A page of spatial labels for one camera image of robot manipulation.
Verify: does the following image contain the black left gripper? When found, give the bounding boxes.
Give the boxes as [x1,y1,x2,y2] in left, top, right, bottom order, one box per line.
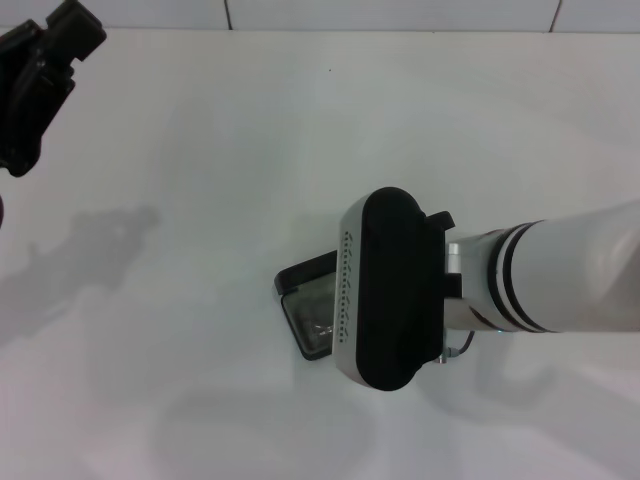
[0,0,108,179]

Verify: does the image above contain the black glasses case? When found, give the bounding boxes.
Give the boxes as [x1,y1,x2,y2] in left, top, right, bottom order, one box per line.
[273,251,342,361]

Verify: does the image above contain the clear white glasses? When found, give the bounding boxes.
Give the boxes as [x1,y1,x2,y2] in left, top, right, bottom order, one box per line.
[297,307,335,351]

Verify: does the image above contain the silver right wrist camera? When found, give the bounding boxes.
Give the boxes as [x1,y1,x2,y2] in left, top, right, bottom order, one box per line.
[335,186,464,394]

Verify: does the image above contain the grey right wrist cable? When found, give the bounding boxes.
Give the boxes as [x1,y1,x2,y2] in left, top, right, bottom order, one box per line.
[436,329,476,365]

